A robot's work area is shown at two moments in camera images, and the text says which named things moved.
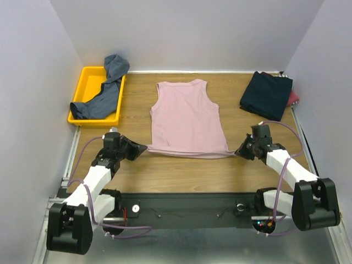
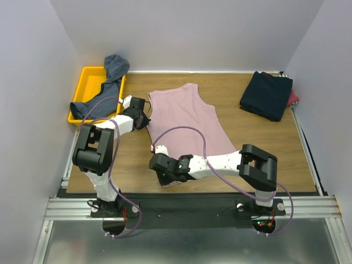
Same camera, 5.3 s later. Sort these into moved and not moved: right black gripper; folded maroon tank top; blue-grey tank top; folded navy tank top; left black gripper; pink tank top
Moved: left black gripper; right black gripper; pink tank top
Not moved: folded navy tank top; folded maroon tank top; blue-grey tank top
